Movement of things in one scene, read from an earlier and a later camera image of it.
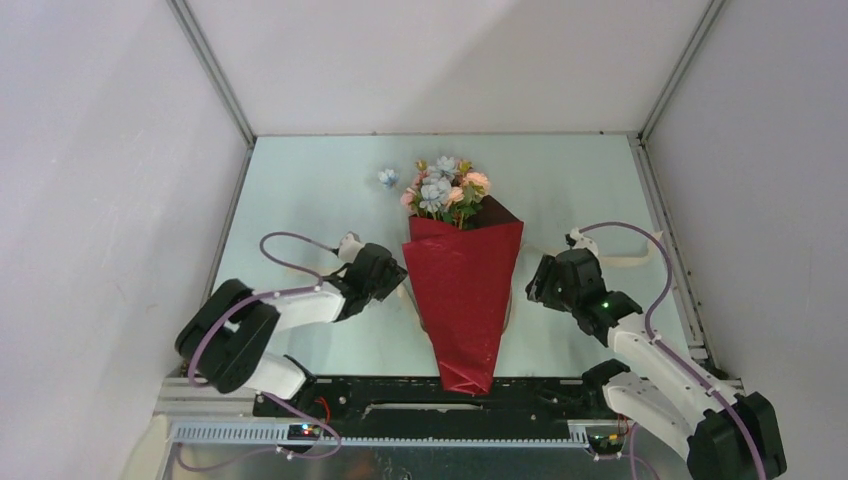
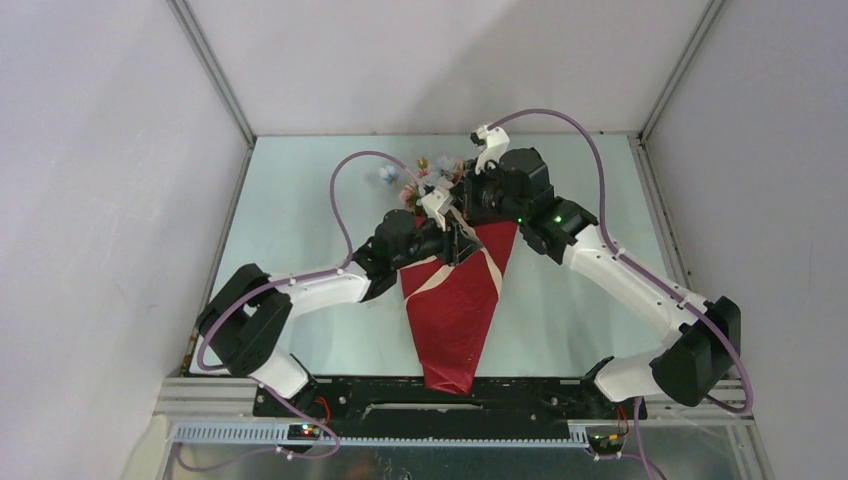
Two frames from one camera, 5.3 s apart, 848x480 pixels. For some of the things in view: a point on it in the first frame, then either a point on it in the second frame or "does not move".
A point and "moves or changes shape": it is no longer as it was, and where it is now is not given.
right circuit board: [606, 443] does not move
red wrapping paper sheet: [462, 279] moves or changes shape
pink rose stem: [407, 199] does not move
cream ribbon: [631, 260] -> [494, 269]
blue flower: [388, 178] does not move
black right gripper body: [549, 291] -> [484, 195]
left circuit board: [303, 432] does not move
